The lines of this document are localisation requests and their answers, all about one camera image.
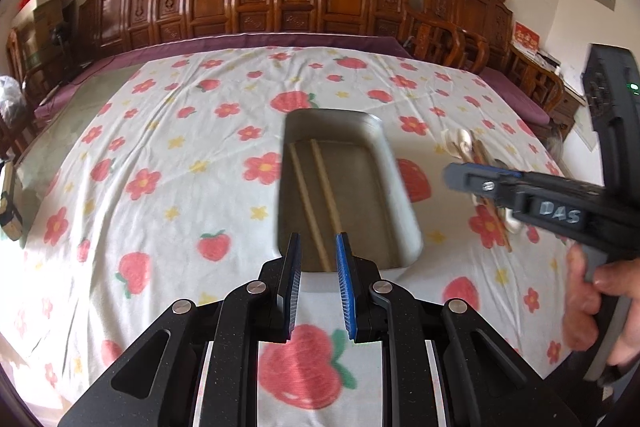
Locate pile of papers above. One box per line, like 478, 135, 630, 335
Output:
535, 49, 563, 75

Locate white wall panel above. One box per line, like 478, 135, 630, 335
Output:
574, 104, 601, 150

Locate lattice-side wooden armchair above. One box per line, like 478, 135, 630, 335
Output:
507, 44, 583, 140

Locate person's right hand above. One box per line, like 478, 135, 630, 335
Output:
566, 242, 640, 368

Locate yellow and black object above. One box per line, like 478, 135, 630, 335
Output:
0, 162, 24, 242

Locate clear plastic bag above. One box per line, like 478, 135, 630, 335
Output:
0, 76, 26, 128

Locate curved-arm wooden armchair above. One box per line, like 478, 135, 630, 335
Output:
402, 4, 491, 75

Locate stack of cardboard boxes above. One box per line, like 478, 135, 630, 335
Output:
27, 2, 66, 68

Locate strawberry flower print bedsheet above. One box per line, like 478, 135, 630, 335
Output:
0, 44, 608, 427

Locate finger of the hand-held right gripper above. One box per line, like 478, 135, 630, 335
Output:
445, 163, 523, 209
462, 162, 526, 182

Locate metal tray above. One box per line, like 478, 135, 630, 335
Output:
276, 108, 425, 273

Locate large white plastic spoon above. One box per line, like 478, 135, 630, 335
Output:
461, 128, 524, 236

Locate grey-green mat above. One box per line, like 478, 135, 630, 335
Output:
15, 62, 146, 188

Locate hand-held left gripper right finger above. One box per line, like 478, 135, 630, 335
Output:
335, 232, 583, 427

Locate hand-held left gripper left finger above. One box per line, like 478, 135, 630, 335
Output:
59, 233, 302, 427

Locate red paper packet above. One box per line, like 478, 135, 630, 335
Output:
514, 23, 541, 51

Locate black fan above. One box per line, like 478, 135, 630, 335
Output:
49, 23, 72, 58

